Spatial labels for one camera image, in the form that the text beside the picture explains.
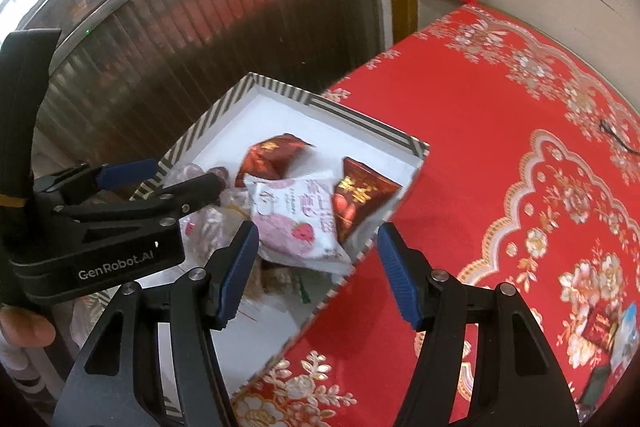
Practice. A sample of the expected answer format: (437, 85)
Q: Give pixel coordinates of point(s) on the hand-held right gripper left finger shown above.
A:
(240, 272)

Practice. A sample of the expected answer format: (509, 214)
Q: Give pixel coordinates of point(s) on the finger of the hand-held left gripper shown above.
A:
(170, 202)
(127, 172)

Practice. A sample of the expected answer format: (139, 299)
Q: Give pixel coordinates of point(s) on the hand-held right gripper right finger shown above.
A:
(395, 277)

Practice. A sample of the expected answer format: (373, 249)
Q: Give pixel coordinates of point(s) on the clear green-edged snack packet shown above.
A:
(287, 282)

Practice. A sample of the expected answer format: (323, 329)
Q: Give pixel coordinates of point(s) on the pink and white snack packet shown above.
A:
(300, 222)

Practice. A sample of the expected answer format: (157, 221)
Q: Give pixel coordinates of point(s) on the shiny red snack packet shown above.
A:
(272, 157)
(362, 197)

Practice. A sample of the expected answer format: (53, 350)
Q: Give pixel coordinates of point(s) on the striped cardboard box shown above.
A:
(295, 117)

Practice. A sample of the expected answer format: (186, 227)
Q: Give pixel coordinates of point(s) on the person's left hand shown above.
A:
(25, 327)

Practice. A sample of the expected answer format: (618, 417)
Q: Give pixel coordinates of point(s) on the ribbed folding door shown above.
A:
(200, 32)

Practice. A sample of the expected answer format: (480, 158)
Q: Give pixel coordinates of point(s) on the red floral tablecloth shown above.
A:
(500, 157)

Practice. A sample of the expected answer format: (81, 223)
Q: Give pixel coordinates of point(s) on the black and green snack packet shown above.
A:
(597, 389)

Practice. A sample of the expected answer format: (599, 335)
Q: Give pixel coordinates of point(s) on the blue and white snack packet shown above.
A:
(627, 329)

